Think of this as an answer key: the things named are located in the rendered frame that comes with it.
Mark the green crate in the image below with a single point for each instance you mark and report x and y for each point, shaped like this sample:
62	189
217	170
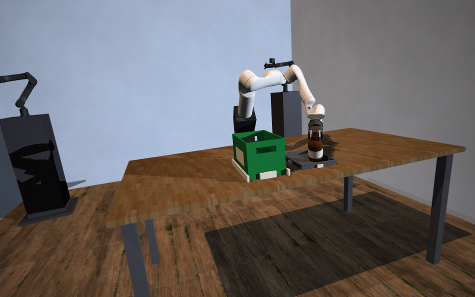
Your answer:
266	154

